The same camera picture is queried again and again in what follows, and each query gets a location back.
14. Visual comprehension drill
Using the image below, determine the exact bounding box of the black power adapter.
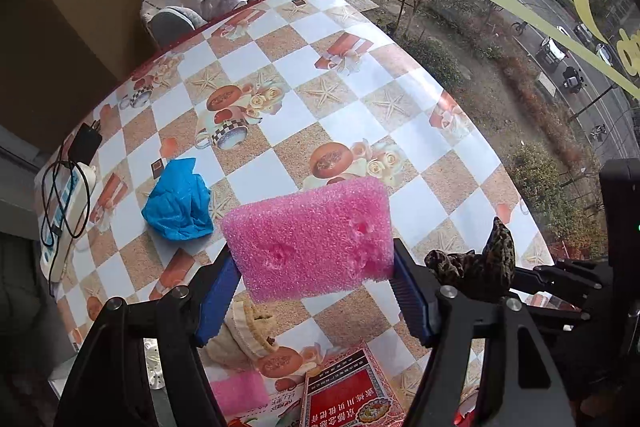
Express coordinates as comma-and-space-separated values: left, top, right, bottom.
67, 121, 104, 163

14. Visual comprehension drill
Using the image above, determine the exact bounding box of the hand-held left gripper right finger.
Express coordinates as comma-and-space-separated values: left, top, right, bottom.
389, 239, 577, 427

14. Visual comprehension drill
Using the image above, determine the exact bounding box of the blue crumpled bag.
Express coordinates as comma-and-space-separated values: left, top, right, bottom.
141, 157, 216, 242

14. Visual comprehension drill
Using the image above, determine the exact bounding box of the white car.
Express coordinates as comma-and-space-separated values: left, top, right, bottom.
537, 37, 569, 66

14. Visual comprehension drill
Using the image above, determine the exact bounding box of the red patterned cardboard box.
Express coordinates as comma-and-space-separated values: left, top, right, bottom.
300, 340, 409, 427

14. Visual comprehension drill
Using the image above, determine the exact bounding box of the checkered printed tablecloth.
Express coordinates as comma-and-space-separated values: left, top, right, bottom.
34, 0, 556, 427

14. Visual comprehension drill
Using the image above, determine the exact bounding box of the floral printed packet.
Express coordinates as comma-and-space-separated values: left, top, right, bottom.
227, 389, 307, 427

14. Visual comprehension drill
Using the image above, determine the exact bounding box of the white power strip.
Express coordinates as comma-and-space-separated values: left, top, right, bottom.
39, 164, 99, 283

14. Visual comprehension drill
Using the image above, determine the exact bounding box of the black cable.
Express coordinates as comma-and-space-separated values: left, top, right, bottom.
41, 159, 92, 241

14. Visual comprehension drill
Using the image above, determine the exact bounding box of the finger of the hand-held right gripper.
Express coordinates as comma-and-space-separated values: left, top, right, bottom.
510, 258, 609, 304
521, 304, 592, 334

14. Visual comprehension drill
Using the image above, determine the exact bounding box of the beige knit cloth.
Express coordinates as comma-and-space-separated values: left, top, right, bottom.
205, 294, 281, 366

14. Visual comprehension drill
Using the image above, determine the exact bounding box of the yellow crescent window decal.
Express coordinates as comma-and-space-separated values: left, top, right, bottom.
572, 0, 640, 78

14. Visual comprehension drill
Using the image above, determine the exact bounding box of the grey cushioned chair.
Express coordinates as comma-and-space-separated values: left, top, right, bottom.
139, 0, 209, 50

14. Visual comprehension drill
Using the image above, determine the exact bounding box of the leopard print scrunchie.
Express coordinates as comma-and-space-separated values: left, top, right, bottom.
424, 216, 517, 303

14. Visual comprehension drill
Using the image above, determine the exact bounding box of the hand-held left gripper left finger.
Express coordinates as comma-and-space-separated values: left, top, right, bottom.
52, 251, 242, 427

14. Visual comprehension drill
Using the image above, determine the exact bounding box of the pink foam sponge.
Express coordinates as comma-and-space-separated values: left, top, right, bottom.
220, 177, 396, 306
209, 370, 271, 414

